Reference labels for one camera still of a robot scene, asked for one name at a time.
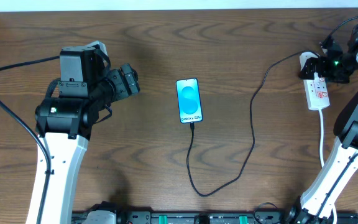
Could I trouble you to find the white charger adapter plug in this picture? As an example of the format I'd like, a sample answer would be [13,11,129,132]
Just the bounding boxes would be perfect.
[300,52,319,69]

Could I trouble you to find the blue Galaxy smartphone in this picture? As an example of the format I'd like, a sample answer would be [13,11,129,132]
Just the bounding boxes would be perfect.
[176,78,203,124]

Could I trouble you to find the white power strip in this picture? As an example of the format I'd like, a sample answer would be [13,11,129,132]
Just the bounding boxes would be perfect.
[303,77,330,111]

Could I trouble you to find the black charging cable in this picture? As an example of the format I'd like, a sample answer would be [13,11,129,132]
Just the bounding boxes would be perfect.
[186,49,319,198]

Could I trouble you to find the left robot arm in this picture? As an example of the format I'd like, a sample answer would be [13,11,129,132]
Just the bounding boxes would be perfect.
[26,64,140,223]

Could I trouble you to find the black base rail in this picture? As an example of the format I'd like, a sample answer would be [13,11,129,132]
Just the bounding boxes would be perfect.
[71,211,358,224]

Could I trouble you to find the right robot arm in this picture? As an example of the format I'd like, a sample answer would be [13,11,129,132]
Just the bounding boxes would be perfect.
[282,24,358,223]

